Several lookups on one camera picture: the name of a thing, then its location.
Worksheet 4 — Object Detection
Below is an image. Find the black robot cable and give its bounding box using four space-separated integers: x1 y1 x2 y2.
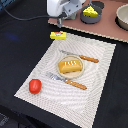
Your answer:
0 4 51 22

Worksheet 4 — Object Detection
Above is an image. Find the toy fork orange handle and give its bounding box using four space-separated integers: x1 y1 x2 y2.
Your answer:
46 72 87 90

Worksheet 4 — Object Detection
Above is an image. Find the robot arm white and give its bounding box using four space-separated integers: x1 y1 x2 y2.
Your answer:
47 0 86 28

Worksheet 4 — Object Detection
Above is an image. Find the pink toy stove board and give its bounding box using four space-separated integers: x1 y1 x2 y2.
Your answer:
47 0 128 43

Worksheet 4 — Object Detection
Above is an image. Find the yellow toy butter box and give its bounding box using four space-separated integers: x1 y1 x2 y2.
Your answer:
50 32 66 40

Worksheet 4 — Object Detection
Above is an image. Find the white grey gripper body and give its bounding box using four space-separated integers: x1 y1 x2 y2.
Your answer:
55 0 85 28

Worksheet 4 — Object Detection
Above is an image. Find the grey toy frying pan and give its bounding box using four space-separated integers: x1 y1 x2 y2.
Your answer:
80 2 102 24

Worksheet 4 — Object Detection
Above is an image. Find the beige woven placemat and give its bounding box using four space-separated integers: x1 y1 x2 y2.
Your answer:
15 33 116 128

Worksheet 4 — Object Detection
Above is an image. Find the red toy tomato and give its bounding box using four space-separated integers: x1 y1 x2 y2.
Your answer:
29 79 42 94

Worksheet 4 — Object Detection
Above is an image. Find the toy knife orange handle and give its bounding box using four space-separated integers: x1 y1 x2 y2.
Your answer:
59 49 100 64

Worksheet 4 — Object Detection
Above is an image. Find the beige toy sink bowl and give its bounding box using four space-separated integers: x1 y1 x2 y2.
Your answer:
116 4 128 30

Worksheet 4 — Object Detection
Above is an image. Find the toy bread loaf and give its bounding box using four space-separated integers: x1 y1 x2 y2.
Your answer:
58 60 82 73

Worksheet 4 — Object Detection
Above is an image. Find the yellow toy cheese wedge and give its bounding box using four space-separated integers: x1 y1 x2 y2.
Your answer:
83 6 98 17

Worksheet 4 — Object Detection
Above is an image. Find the beige round toy plate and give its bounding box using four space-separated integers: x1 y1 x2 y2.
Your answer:
57 55 84 79

